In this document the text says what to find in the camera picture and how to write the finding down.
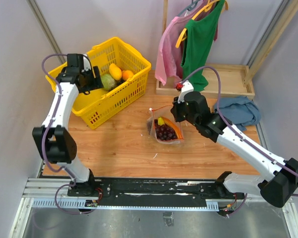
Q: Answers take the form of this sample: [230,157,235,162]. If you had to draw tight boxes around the clear zip top bag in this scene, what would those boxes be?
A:
[147,105,184,144]

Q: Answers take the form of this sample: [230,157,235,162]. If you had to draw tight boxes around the yellow toy banana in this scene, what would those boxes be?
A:
[157,117,165,126]

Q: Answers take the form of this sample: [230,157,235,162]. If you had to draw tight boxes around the dark purple toy grapes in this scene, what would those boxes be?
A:
[154,119,177,141]

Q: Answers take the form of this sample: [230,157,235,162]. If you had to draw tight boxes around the toy pork meat slab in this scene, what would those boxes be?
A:
[162,117,184,139]

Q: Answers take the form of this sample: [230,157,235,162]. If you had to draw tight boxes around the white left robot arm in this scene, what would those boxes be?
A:
[32,54,103,196]

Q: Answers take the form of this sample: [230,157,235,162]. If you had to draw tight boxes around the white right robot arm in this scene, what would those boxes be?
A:
[171,81,298,208]

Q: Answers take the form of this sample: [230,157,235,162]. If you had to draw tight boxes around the green tank top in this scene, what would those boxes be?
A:
[181,0,225,92]

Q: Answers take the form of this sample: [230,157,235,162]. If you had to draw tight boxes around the green toy cabbage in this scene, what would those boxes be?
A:
[101,74,116,91]

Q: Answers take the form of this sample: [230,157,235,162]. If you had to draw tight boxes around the yellow toy mango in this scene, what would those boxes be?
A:
[109,63,122,81]

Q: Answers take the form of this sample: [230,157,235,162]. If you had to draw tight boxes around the yellow plastic shopping basket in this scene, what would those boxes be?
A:
[46,37,151,129]

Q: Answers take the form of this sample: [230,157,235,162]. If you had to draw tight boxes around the orange toy fruit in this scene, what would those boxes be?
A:
[122,70,134,81]

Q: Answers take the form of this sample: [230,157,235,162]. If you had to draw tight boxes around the blue crumpled cloth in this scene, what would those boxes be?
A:
[214,96,261,131]

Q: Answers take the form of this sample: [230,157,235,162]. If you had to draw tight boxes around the wooden clothes rack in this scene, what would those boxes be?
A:
[156,0,298,100]

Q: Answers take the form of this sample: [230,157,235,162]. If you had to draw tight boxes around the pink shirt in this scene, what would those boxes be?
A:
[155,16,189,86]

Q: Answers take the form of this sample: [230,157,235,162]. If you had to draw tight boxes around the grey clothes hanger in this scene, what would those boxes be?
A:
[177,0,200,17]

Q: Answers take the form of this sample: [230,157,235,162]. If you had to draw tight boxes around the yellow clothes hanger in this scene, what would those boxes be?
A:
[175,0,229,49]

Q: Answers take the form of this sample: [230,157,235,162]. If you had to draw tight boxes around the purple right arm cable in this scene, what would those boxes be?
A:
[180,66,298,219]

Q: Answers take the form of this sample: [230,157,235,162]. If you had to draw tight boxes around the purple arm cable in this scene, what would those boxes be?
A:
[41,54,97,215]
[180,66,298,219]

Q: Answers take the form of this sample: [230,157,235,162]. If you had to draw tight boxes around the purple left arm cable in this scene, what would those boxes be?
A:
[41,54,97,215]

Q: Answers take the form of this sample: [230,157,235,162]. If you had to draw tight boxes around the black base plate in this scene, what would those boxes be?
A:
[68,178,244,209]

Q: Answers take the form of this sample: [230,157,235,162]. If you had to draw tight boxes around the aluminium frame rail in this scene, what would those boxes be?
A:
[22,177,293,211]

